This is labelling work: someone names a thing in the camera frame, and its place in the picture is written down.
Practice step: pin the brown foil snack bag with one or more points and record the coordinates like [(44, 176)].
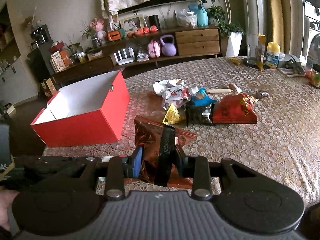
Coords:
[(160, 161)]

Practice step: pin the black speaker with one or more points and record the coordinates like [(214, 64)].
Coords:
[(154, 21)]

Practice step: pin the pink plush flower toy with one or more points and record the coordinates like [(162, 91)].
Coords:
[(97, 25)]

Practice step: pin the purple kettlebell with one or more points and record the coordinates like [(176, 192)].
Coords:
[(168, 48)]

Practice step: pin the cream sausage stick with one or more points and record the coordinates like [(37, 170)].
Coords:
[(218, 91)]

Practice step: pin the washing machine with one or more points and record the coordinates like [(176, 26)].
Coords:
[(311, 26)]

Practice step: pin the white snack wrapper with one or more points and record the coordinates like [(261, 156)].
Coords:
[(161, 86)]

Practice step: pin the large red snack bag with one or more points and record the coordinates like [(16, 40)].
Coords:
[(235, 109)]

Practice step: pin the orange tissue box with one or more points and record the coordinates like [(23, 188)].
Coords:
[(114, 35)]

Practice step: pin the framed photo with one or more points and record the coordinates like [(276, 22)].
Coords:
[(133, 23)]

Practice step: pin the black coffee machine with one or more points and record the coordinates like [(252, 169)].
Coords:
[(40, 36)]

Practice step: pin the clear plastic bag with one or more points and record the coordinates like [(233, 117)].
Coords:
[(186, 18)]

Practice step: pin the wooden TV cabinet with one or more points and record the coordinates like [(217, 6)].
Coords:
[(190, 43)]

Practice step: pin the black snack bag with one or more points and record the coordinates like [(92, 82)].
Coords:
[(199, 114)]

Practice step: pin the blue cookie snack bag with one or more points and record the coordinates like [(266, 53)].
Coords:
[(201, 99)]

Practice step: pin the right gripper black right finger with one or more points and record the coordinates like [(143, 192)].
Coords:
[(197, 168)]

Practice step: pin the potted green tree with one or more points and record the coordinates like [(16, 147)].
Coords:
[(220, 13)]

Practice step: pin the white red snack bag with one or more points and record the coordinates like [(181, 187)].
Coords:
[(177, 95)]

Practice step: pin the person's left hand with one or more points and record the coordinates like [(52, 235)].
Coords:
[(6, 199)]

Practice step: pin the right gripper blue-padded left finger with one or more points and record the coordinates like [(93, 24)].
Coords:
[(119, 168)]

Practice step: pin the yellow-lid white jar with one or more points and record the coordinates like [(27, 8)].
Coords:
[(272, 54)]

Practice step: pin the glass cup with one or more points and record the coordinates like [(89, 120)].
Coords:
[(252, 48)]

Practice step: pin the white router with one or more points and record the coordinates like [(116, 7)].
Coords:
[(124, 56)]

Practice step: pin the yellow triangular snack packet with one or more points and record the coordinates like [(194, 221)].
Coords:
[(173, 116)]

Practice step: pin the red cardboard box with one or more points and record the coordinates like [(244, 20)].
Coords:
[(88, 112)]

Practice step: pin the yellow curtain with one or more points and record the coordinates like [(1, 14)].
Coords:
[(276, 22)]

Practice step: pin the small glass jar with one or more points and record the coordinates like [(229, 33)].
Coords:
[(315, 75)]

